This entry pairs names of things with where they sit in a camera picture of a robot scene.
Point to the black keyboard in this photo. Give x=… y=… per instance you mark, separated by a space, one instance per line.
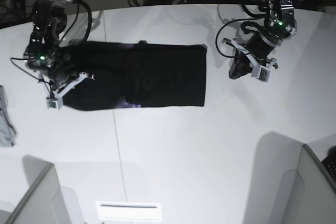
x=330 y=163

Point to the black T-shirt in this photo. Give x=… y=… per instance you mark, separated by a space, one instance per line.
x=138 y=75

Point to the grey folded cloth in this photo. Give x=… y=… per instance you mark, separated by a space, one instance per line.
x=8 y=132

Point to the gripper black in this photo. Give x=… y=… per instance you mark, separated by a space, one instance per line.
x=259 y=46
x=61 y=63

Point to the grey partition left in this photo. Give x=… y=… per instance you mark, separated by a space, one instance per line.
x=43 y=202

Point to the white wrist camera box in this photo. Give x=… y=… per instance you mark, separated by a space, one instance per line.
x=261 y=73
x=54 y=103

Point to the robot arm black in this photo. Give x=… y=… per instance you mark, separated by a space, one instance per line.
x=44 y=53
x=274 y=24

